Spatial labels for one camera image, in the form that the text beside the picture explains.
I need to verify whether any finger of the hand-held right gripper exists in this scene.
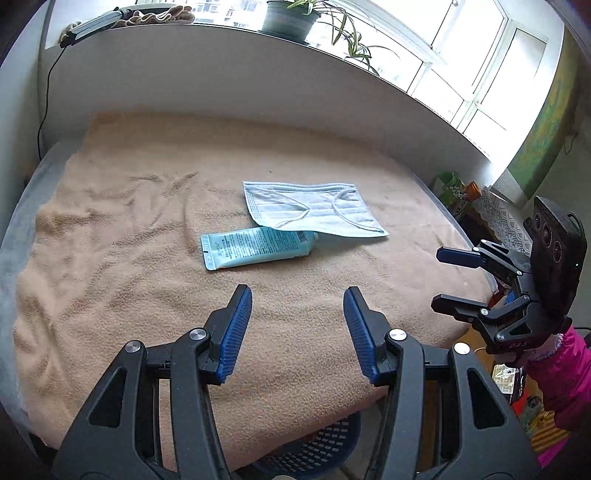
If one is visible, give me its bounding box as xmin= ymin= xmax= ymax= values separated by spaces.
xmin=430 ymin=294 xmax=539 ymax=341
xmin=436 ymin=239 xmax=533 ymax=289

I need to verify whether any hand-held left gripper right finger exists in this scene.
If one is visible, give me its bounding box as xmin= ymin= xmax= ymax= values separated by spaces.
xmin=342 ymin=285 xmax=542 ymax=480

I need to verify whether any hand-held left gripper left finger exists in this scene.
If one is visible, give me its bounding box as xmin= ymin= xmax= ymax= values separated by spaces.
xmin=51 ymin=284 xmax=254 ymax=480

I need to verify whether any teal squeeze tube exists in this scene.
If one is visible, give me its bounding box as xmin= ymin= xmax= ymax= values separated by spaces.
xmin=200 ymin=226 xmax=320 ymax=271

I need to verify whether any light blue face mask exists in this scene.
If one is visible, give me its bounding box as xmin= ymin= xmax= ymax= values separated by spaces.
xmin=242 ymin=180 xmax=390 ymax=240

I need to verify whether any blue plastic basket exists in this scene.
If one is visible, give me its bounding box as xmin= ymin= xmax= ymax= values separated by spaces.
xmin=252 ymin=410 xmax=364 ymax=479

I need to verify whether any person's right forearm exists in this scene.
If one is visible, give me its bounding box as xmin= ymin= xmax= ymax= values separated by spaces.
xmin=526 ymin=323 xmax=591 ymax=432

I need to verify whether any white lace cloth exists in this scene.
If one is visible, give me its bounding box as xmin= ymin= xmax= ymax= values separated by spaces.
xmin=479 ymin=185 xmax=537 ymax=256

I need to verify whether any beige fleece blanket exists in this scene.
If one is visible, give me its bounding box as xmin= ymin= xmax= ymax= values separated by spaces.
xmin=13 ymin=111 xmax=498 ymax=468

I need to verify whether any dark green pot saucer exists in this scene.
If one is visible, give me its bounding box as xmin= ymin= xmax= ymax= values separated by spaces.
xmin=257 ymin=28 xmax=312 ymax=45

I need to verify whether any spider plant in green pot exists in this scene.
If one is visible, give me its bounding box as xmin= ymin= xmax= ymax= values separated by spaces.
xmin=260 ymin=0 xmax=402 ymax=75

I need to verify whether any beige crumpled cloth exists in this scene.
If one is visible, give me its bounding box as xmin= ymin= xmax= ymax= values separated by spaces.
xmin=117 ymin=4 xmax=195 ymax=27

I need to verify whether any black bar desk lamp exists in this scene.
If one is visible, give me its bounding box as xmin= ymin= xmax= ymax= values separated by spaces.
xmin=58 ymin=4 xmax=136 ymax=48

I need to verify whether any green wall painting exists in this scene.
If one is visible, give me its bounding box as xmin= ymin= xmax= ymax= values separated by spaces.
xmin=507 ymin=60 xmax=591 ymax=200

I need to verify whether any white window frame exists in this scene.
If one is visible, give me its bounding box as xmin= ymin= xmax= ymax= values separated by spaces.
xmin=134 ymin=0 xmax=568 ymax=158

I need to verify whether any black lamp cable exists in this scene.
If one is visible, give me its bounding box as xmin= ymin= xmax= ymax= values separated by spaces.
xmin=35 ymin=44 xmax=71 ymax=158

